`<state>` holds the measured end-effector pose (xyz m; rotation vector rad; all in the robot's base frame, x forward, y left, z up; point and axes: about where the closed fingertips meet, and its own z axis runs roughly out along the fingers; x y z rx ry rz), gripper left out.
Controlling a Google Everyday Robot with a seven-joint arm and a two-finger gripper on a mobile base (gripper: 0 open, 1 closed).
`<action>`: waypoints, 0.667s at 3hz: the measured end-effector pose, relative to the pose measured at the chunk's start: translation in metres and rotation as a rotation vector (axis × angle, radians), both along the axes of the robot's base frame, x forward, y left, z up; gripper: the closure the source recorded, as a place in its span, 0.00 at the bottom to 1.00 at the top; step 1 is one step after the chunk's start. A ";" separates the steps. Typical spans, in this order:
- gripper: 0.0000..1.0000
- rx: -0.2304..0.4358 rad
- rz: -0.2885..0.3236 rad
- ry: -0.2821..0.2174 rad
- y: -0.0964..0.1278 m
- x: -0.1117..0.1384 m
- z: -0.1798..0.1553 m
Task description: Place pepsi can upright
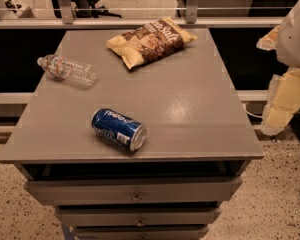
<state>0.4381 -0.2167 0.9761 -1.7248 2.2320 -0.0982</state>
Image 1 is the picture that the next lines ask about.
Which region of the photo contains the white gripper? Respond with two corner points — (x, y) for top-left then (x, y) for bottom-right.
(256, 0), (300, 136)

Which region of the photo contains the blue pepsi can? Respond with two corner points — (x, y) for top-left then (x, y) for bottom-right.
(91, 108), (147, 152)

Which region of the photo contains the grey drawer cabinet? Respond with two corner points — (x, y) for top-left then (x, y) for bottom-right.
(0, 28), (265, 240)

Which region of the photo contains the yellow brown chip bag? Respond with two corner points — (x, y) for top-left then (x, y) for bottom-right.
(107, 17), (197, 70)

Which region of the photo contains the top grey drawer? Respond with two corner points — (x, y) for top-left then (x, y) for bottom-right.
(24, 177), (242, 206)

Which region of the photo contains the grey drawer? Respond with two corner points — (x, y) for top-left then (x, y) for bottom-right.
(24, 177), (242, 206)
(75, 226), (208, 240)
(56, 207), (221, 227)

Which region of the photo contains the middle grey drawer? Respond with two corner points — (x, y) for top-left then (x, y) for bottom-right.
(56, 207), (221, 227)

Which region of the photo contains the clear plastic water bottle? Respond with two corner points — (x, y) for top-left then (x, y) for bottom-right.
(37, 54), (97, 87)

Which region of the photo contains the bottom grey drawer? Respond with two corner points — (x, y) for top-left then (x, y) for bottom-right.
(75, 226), (208, 240)

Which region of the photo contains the white cable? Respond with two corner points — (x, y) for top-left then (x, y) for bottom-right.
(243, 103), (264, 120)

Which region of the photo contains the metal railing frame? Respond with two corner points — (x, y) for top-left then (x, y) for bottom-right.
(0, 0), (292, 29)

